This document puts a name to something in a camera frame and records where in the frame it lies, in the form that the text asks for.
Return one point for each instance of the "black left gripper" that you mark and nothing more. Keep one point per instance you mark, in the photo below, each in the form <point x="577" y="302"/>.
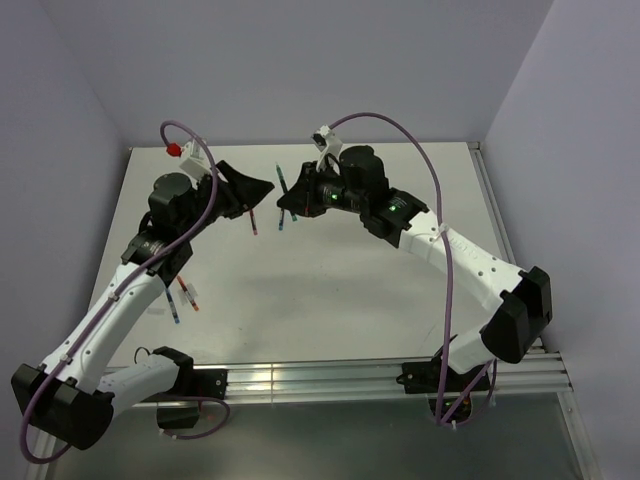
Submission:
<point x="240" y="191"/>

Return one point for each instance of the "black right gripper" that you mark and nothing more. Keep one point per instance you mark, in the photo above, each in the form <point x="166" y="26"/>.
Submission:
<point x="302" y="198"/>

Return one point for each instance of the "magenta pen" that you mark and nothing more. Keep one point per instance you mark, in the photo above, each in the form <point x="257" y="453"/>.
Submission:
<point x="253" y="222"/>

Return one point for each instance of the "green capped pen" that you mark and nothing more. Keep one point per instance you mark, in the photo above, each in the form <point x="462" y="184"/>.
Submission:
<point x="284" y="187"/>

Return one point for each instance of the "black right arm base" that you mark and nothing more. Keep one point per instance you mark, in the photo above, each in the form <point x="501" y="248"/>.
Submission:
<point x="423" y="378"/>

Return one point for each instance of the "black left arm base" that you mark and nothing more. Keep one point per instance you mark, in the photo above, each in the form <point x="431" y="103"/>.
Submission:
<point x="201" y="388"/>

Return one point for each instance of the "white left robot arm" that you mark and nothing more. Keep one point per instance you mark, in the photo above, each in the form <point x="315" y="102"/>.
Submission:
<point x="70" y="395"/>

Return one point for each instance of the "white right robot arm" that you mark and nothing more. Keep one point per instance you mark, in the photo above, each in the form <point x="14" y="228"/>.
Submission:
<point x="518" y="303"/>

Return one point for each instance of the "red capped pen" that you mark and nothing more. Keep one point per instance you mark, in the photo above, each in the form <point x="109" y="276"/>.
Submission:
<point x="187" y="293"/>

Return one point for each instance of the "dark blue capped pen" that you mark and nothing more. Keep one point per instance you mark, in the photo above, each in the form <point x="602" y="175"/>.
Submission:
<point x="172" y="306"/>

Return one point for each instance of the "small clear plastic piece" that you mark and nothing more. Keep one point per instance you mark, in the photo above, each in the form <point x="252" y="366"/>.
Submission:
<point x="156" y="311"/>

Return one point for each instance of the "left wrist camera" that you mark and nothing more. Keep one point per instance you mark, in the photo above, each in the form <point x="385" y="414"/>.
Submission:
<point x="193" y="159"/>

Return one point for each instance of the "aluminium side rail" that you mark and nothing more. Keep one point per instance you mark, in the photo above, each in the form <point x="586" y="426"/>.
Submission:
<point x="506" y="251"/>

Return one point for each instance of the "aluminium front rail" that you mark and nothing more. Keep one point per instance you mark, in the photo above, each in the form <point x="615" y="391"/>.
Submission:
<point x="371" y="380"/>

